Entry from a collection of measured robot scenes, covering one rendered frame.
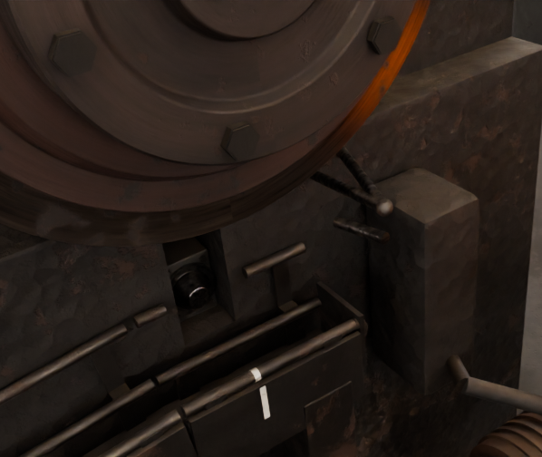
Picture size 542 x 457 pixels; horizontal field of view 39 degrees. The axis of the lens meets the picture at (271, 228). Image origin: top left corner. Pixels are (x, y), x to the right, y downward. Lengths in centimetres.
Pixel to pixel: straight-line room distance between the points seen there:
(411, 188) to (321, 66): 32
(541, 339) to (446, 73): 106
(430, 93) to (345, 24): 34
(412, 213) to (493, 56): 25
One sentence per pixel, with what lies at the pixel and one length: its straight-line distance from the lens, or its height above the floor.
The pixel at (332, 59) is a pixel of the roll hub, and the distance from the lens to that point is 51.
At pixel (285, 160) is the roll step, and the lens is 60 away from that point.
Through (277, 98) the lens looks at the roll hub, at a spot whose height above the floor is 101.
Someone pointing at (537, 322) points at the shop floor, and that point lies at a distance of 190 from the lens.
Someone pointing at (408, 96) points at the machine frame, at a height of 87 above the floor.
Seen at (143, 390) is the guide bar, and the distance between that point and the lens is 75.
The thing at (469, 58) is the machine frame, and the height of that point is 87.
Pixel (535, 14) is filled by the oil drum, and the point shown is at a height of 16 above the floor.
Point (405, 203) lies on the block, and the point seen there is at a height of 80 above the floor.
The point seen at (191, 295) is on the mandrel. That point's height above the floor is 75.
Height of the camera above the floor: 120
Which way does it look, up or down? 32 degrees down
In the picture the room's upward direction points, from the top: 7 degrees counter-clockwise
